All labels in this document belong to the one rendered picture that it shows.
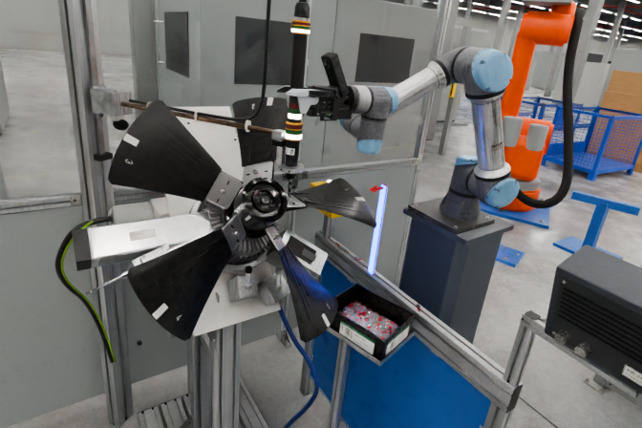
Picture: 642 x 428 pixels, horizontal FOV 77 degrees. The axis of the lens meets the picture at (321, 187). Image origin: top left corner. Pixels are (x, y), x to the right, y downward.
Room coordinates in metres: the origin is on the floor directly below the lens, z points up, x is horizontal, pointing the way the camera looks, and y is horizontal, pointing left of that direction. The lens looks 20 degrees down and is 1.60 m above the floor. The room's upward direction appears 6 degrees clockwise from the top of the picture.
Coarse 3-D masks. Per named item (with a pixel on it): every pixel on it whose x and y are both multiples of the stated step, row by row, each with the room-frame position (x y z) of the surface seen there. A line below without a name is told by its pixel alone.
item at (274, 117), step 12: (240, 108) 1.19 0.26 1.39; (264, 108) 1.18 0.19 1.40; (276, 108) 1.17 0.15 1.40; (288, 108) 1.17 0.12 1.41; (252, 120) 1.15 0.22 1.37; (264, 120) 1.14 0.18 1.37; (276, 120) 1.13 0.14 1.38; (240, 132) 1.13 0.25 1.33; (252, 132) 1.12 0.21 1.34; (240, 144) 1.10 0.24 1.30; (252, 144) 1.09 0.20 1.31; (264, 144) 1.08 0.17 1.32; (252, 156) 1.06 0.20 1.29; (264, 156) 1.05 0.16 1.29
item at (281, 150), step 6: (276, 132) 1.01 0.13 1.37; (282, 132) 1.01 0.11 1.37; (276, 138) 1.01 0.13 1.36; (282, 138) 1.01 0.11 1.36; (276, 144) 1.01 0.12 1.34; (282, 144) 1.00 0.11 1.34; (282, 150) 1.01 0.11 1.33; (276, 156) 1.01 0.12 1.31; (282, 156) 1.01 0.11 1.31; (276, 162) 1.01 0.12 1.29; (282, 162) 1.01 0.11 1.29; (282, 168) 0.99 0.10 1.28; (288, 168) 0.98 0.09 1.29; (294, 168) 0.99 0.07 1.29; (300, 168) 0.99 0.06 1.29
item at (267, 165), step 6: (264, 162) 1.04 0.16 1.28; (270, 162) 1.03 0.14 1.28; (246, 168) 1.04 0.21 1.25; (252, 168) 1.04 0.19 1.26; (258, 168) 1.03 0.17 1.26; (264, 168) 1.02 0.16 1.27; (270, 168) 1.01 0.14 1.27; (252, 174) 1.02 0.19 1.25; (258, 174) 1.02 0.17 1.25; (264, 174) 1.01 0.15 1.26; (270, 174) 1.00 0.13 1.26; (246, 180) 1.02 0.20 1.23
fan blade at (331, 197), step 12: (336, 180) 1.21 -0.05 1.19; (300, 192) 1.07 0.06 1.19; (312, 192) 1.10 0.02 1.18; (324, 192) 1.11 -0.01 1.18; (336, 192) 1.13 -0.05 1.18; (348, 192) 1.15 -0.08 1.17; (312, 204) 1.01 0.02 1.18; (324, 204) 1.03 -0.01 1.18; (336, 204) 1.05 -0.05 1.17; (348, 204) 1.08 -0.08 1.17; (360, 204) 1.11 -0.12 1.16; (348, 216) 1.02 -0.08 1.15; (360, 216) 1.05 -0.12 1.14; (372, 216) 1.08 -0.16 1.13
